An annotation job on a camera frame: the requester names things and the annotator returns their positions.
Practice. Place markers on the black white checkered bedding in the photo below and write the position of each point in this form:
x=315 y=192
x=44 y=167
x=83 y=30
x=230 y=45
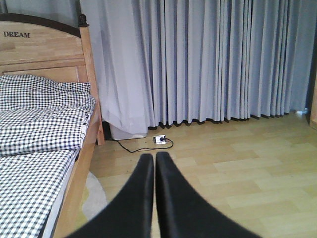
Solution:
x=43 y=124

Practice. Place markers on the light round rug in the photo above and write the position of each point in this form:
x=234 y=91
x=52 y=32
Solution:
x=94 y=198

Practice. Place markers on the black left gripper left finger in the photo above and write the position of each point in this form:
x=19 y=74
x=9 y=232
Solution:
x=129 y=214

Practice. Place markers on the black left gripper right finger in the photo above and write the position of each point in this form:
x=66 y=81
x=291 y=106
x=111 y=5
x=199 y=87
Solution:
x=183 y=213

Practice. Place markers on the wooden bed frame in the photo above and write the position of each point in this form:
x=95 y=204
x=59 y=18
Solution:
x=47 y=48

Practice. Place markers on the white floor socket box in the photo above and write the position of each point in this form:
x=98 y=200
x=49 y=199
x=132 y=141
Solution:
x=159 y=139

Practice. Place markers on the grey pleated curtain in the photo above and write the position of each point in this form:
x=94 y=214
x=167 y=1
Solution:
x=170 y=61

